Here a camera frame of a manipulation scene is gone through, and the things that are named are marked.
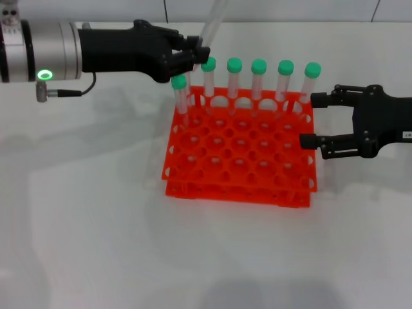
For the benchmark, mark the orange test tube rack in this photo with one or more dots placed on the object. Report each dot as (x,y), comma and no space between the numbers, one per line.
(241,151)

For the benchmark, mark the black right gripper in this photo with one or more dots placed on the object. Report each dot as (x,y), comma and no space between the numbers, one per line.
(386,119)

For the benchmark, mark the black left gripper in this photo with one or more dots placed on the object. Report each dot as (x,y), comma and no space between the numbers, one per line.
(128,48)

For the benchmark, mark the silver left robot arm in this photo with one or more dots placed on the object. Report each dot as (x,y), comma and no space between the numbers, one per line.
(48,48)

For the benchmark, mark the clear test tube green cap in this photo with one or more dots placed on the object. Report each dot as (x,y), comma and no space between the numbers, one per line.
(214,22)
(313,69)
(234,64)
(179,82)
(209,65)
(259,66)
(190,93)
(286,67)

